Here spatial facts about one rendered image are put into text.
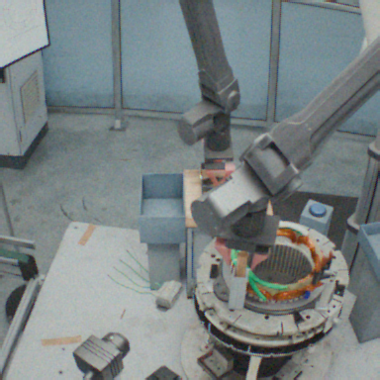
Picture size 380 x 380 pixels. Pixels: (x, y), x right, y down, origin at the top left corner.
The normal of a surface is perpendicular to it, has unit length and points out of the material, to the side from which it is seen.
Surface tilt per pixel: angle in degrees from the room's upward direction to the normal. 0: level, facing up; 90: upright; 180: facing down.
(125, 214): 0
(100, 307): 0
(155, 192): 90
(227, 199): 32
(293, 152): 75
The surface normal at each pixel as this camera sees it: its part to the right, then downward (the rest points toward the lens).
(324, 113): -0.58, 0.26
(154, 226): 0.04, 0.62
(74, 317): 0.01, -0.79
